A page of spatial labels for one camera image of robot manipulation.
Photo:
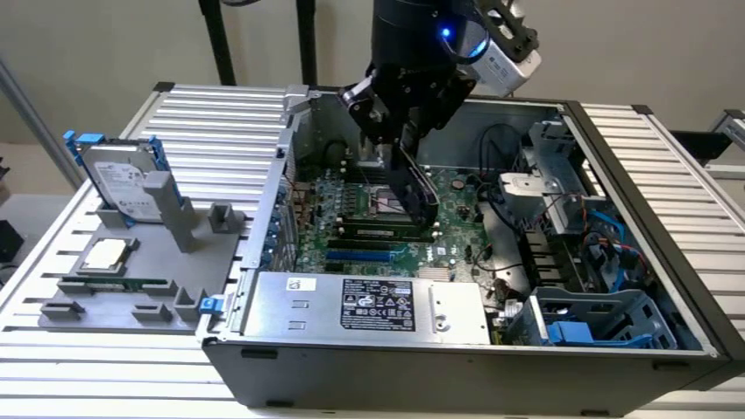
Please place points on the silver CPU chip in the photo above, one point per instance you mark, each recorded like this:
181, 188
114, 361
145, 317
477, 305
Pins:
106, 255

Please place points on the aluminium frame post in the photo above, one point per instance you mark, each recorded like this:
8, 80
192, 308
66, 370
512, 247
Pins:
35, 118

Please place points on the blue expansion slot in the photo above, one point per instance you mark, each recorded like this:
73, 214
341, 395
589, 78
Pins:
357, 256

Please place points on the coin cell battery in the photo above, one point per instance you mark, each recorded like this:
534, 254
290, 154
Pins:
458, 182

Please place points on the long black expansion slot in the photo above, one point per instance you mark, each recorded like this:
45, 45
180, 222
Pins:
372, 244

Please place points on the hard disk with blue frame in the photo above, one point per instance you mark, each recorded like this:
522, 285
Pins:
121, 174

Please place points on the green motherboard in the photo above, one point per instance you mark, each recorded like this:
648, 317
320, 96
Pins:
460, 218

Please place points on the black case fan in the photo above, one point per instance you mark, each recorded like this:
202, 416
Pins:
336, 153

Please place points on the metal disk bay cage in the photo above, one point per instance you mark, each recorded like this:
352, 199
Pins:
553, 174

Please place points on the aluminium side frame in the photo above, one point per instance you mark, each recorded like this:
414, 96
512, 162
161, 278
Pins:
728, 144

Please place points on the blue case latch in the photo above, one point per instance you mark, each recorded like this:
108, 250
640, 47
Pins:
210, 305

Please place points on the black block on floor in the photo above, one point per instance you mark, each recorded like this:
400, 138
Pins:
8, 240

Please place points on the green installed RAM stick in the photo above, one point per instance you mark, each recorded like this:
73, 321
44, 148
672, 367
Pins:
372, 231

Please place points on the silver power supply unit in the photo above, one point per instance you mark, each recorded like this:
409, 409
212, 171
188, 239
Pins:
325, 305

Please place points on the blue disk caddy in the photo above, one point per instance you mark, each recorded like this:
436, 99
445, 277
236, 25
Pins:
570, 334

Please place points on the CPU socket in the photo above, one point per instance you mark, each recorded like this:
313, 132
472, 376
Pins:
374, 198

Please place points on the black open PC case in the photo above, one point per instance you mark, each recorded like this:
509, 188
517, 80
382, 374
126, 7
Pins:
465, 371

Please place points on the grey parts rack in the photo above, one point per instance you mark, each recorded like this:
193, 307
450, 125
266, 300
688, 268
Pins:
209, 262

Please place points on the grey plastic disk bay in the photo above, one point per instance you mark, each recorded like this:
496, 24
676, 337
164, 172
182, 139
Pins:
617, 314

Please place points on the small silver heatsink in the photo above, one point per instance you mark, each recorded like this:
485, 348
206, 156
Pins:
434, 273

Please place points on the short black expansion slot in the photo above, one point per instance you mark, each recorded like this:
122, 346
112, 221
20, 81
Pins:
333, 267

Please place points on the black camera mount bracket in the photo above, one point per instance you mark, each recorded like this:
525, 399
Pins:
512, 24

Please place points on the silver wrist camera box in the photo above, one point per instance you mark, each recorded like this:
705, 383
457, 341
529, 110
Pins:
506, 67

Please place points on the black stand pole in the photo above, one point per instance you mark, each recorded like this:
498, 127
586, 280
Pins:
306, 43
220, 43

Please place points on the green loose RAM stick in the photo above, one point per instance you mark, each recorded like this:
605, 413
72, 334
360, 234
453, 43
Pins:
116, 283

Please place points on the black box beside table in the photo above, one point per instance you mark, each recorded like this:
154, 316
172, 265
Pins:
698, 145

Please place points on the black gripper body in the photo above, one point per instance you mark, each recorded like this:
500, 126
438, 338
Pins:
410, 35

